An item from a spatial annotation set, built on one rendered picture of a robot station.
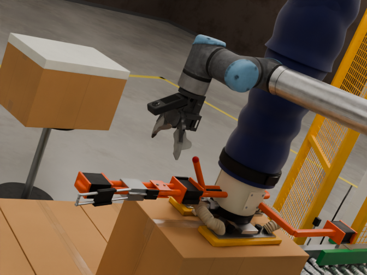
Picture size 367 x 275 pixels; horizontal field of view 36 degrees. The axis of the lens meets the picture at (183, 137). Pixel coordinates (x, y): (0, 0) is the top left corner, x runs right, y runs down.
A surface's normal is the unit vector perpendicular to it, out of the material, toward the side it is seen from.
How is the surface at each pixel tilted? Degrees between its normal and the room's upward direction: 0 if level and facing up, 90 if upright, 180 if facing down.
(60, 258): 0
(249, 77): 91
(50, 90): 90
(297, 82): 63
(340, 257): 90
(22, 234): 0
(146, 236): 90
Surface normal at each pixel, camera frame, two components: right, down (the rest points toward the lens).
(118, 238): -0.78, -0.11
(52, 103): 0.66, 0.46
